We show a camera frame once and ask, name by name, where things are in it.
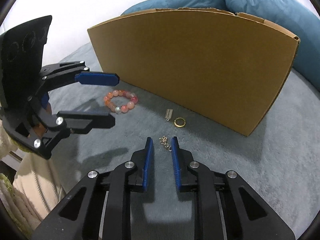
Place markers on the blue duvet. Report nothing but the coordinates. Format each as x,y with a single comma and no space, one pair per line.
262,5

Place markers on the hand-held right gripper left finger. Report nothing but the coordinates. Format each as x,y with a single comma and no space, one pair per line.
147,165

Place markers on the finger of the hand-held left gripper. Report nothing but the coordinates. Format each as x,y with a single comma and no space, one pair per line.
82,123
97,78

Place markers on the small metal clip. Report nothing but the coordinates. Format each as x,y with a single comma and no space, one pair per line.
169,114

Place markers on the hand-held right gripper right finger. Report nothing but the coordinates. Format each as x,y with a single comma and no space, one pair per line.
176,165

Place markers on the grey fleece blanket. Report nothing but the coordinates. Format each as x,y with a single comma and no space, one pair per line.
237,180

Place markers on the brown cardboard box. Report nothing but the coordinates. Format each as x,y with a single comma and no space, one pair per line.
187,67

